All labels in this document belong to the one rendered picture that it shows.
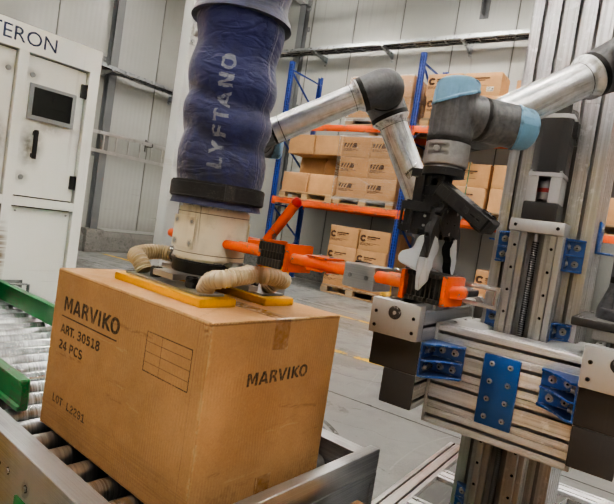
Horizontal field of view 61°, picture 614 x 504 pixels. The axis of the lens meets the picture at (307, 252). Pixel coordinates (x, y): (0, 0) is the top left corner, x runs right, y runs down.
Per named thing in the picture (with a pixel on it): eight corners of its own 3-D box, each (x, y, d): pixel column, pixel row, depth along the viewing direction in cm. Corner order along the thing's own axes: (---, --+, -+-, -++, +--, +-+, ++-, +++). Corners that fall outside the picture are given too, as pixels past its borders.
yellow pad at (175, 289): (113, 278, 128) (116, 258, 128) (149, 279, 136) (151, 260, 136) (199, 309, 106) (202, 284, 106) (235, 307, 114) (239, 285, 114)
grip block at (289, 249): (253, 265, 111) (257, 237, 111) (284, 267, 118) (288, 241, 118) (281, 272, 105) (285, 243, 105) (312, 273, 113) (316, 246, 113)
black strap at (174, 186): (150, 191, 126) (152, 174, 126) (223, 203, 144) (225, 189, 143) (209, 199, 111) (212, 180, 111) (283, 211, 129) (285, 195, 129)
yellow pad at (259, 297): (177, 280, 143) (180, 261, 143) (206, 280, 151) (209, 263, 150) (264, 306, 121) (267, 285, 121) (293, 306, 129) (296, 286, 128)
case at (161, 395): (39, 420, 134) (59, 267, 132) (169, 396, 165) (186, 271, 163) (181, 535, 96) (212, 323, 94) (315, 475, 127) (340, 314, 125)
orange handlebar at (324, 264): (139, 232, 143) (141, 219, 142) (224, 240, 166) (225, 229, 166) (456, 305, 83) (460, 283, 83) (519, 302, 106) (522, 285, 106)
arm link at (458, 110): (496, 80, 86) (450, 68, 84) (484, 146, 87) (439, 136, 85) (469, 90, 94) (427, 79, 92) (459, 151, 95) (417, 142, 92)
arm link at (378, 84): (414, 90, 141) (248, 159, 145) (410, 100, 152) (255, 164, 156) (399, 50, 141) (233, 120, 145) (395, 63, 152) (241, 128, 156)
